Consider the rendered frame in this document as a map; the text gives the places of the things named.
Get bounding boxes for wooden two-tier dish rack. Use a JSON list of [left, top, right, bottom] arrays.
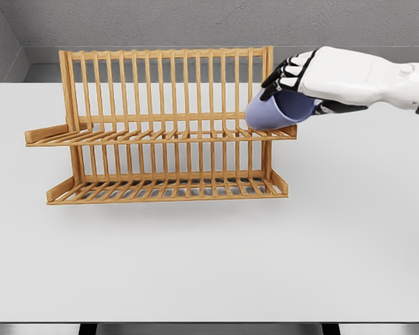
[[24, 45, 298, 206]]

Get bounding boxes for blue cup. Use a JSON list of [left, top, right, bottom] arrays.
[[244, 88, 323, 132]]

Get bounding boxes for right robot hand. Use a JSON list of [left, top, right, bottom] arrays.
[[260, 46, 386, 115]]

